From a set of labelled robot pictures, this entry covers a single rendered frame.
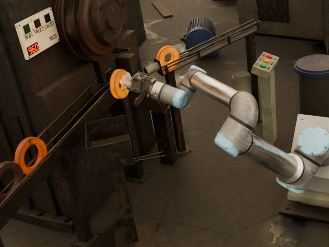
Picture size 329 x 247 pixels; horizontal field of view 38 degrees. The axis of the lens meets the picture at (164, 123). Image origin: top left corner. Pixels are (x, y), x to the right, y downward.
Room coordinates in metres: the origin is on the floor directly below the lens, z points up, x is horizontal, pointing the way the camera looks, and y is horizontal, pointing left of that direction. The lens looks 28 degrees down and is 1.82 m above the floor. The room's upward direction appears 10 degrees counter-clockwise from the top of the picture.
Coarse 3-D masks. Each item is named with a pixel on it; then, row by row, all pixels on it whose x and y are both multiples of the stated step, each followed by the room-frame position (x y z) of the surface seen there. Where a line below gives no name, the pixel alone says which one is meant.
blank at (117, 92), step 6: (114, 72) 2.33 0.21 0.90; (120, 72) 2.34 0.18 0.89; (126, 72) 2.38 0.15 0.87; (114, 78) 2.29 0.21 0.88; (120, 78) 2.33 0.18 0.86; (114, 84) 2.28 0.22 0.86; (114, 90) 2.27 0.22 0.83; (120, 90) 2.31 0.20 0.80; (126, 90) 2.35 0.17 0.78; (114, 96) 2.29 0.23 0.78; (120, 96) 2.30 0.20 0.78
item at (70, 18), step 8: (72, 0) 2.46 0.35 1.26; (64, 8) 2.48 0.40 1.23; (72, 8) 2.44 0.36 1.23; (64, 16) 2.46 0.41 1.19; (72, 16) 2.42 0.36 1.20; (72, 24) 2.41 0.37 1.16; (72, 32) 2.43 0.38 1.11; (72, 40) 2.44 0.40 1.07; (80, 40) 2.43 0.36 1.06; (80, 48) 2.43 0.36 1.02; (88, 56) 2.46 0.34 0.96; (96, 56) 2.52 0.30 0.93; (104, 56) 2.58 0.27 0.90
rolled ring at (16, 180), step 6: (6, 162) 1.87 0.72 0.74; (12, 162) 1.89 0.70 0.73; (0, 168) 1.83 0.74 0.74; (6, 168) 1.85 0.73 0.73; (12, 168) 1.88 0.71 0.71; (18, 168) 1.90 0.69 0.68; (0, 174) 1.82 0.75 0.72; (18, 174) 1.89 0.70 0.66; (18, 180) 1.89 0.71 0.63; (12, 186) 1.88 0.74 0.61; (0, 192) 1.79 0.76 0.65; (0, 198) 1.78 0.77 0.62
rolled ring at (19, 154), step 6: (30, 138) 2.02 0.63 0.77; (36, 138) 2.04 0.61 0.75; (24, 144) 1.98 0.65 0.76; (30, 144) 2.00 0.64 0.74; (36, 144) 2.03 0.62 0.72; (42, 144) 2.06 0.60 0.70; (18, 150) 1.96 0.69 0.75; (24, 150) 1.97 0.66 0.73; (42, 150) 2.05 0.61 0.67; (18, 156) 1.94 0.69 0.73; (42, 156) 2.04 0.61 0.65; (18, 162) 1.93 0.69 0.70; (36, 162) 2.03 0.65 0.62; (24, 168) 1.94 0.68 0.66; (30, 168) 1.98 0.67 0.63; (36, 168) 1.99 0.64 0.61; (30, 174) 1.96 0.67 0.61
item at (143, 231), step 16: (96, 128) 2.17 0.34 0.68; (112, 128) 2.18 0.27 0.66; (96, 144) 2.14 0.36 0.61; (112, 144) 1.92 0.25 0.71; (128, 144) 1.93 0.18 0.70; (96, 160) 1.92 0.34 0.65; (112, 160) 1.92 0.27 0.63; (128, 160) 1.93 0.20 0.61; (112, 176) 2.04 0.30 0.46; (128, 208) 2.05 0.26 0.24; (128, 224) 2.04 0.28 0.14; (144, 224) 2.18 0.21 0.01; (128, 240) 2.04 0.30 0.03; (144, 240) 2.05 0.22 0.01
